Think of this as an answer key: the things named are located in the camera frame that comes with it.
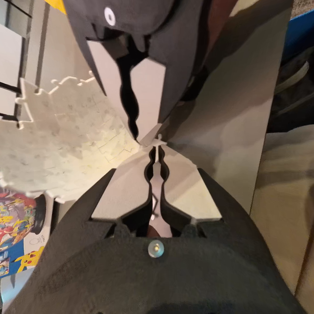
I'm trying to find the white puzzle piece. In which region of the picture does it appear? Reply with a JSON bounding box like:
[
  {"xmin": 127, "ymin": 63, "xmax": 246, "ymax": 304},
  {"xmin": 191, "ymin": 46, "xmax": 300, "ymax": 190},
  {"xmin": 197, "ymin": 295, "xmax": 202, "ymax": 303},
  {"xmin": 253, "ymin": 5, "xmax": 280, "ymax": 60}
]
[{"xmin": 152, "ymin": 133, "xmax": 168, "ymax": 163}]

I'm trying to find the blue object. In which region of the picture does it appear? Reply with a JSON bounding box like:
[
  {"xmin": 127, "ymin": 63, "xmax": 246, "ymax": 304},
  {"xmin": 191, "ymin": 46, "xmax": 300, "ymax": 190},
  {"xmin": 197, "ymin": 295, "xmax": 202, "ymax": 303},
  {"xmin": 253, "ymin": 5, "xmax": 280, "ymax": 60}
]
[{"xmin": 286, "ymin": 9, "xmax": 314, "ymax": 59}]

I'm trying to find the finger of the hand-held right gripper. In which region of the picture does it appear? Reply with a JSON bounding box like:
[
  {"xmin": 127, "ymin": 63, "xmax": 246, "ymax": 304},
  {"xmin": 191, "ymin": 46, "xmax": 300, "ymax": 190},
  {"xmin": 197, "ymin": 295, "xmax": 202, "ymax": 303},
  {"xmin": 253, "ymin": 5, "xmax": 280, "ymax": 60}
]
[
  {"xmin": 128, "ymin": 57, "xmax": 168, "ymax": 146},
  {"xmin": 86, "ymin": 40, "xmax": 139, "ymax": 144}
]

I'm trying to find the partly built puzzle ball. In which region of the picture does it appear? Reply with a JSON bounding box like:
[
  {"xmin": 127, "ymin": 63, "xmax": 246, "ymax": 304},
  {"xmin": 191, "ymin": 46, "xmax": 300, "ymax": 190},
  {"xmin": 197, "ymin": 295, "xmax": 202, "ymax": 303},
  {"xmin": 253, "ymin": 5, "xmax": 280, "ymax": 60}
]
[{"xmin": 0, "ymin": 70, "xmax": 148, "ymax": 204}]

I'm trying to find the blue puzzle box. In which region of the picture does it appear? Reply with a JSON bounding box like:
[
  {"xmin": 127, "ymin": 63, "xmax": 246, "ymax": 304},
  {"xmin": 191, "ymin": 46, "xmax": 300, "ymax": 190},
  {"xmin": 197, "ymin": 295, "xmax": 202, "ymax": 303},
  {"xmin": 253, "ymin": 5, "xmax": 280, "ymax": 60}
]
[{"xmin": 0, "ymin": 191, "xmax": 53, "ymax": 279}]

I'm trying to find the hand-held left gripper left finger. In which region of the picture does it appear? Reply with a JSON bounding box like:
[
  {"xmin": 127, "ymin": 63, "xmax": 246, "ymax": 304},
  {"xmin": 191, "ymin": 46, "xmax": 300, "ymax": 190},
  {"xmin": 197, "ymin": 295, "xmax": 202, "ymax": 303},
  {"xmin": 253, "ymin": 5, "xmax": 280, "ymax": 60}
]
[{"xmin": 91, "ymin": 146, "xmax": 157, "ymax": 236}]

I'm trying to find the dark shoe with pale sole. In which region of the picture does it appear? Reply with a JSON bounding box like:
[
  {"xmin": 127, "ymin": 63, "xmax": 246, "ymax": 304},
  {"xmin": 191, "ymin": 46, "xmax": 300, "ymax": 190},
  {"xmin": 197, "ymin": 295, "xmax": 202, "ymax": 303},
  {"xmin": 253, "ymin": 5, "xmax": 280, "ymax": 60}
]
[{"xmin": 273, "ymin": 60, "xmax": 311, "ymax": 96}]

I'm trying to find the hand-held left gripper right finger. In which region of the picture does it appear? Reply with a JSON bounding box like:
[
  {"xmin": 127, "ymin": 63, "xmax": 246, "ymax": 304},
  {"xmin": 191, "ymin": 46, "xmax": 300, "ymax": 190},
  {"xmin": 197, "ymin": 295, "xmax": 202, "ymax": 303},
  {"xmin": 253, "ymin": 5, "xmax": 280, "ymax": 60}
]
[{"xmin": 157, "ymin": 145, "xmax": 223, "ymax": 236}]

